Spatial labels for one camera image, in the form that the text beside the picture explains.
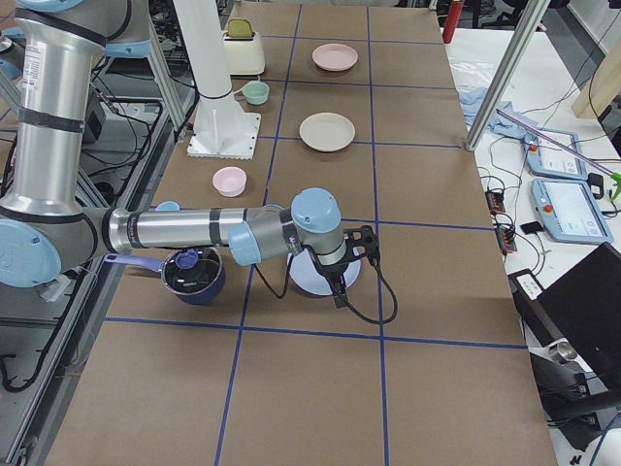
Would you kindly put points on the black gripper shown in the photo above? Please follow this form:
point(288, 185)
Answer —
point(330, 273)

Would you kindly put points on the blue plate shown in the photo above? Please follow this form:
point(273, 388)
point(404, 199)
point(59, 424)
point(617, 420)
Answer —
point(305, 276)

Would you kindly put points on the pink plate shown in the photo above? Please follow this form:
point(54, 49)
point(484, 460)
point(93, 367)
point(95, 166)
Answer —
point(334, 57)

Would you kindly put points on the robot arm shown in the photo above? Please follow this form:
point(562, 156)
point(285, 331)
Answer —
point(45, 232)

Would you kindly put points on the cream plate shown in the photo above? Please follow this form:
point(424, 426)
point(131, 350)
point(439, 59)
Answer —
point(327, 132)

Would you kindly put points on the pink bowl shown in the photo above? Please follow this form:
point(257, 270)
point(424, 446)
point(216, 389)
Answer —
point(229, 181)

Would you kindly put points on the dark blue pot with lid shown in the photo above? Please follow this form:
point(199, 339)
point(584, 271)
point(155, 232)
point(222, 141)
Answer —
point(196, 275)

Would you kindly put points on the green bowl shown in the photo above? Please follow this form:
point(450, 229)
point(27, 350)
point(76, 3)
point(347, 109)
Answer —
point(255, 93)

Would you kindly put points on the light blue cup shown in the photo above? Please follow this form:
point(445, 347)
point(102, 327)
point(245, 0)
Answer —
point(167, 206)

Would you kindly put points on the far teach pendant tablet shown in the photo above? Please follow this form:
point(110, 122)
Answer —
point(548, 160)

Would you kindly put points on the teach pendant tablet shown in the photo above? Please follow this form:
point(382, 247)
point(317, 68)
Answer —
point(568, 212)
point(548, 160)

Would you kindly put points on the near teach pendant tablet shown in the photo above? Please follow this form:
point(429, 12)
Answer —
point(568, 212)

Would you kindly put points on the cream toaster with bread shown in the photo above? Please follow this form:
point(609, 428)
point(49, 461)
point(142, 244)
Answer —
point(243, 48)

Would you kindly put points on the black laptop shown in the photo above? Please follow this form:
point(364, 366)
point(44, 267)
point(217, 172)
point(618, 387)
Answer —
point(584, 304)

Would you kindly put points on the red cylinder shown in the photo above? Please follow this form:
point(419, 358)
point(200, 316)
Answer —
point(452, 19)

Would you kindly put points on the reacher grabber stick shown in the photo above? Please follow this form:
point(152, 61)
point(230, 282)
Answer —
point(616, 177)

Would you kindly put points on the white camera stand base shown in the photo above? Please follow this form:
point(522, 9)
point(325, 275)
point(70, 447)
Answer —
point(221, 127)

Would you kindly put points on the aluminium frame post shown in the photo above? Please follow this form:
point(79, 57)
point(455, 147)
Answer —
point(519, 41)

